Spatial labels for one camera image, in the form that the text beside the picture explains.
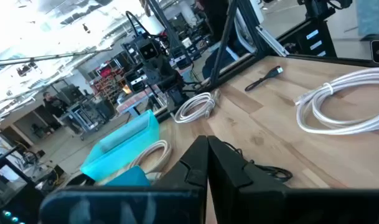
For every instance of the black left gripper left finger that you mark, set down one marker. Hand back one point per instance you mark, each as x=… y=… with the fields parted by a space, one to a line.
x=189 y=174

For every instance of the translucent teal plastic bin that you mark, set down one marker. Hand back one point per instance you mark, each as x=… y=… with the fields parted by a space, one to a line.
x=124 y=149

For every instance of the metal wheeled cart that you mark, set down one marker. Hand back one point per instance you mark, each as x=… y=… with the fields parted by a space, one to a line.
x=89 y=116

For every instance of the person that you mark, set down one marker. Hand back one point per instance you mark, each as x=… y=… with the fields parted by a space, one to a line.
x=53 y=104
x=215 y=18

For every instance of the red storage shelves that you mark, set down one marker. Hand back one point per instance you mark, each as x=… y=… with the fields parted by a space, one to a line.
x=109 y=81

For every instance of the black device with teal lights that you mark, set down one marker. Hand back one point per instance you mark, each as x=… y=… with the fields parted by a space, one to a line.
x=12 y=199

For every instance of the black aluminium rig frame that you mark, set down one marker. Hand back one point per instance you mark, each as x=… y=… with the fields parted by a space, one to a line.
x=221 y=53

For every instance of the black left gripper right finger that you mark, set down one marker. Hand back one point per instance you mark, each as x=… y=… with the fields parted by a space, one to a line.
x=226 y=174

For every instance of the black cabinet with white labels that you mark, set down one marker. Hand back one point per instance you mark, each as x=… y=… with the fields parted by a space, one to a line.
x=310 y=40

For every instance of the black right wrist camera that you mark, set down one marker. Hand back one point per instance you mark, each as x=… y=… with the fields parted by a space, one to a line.
x=149 y=51

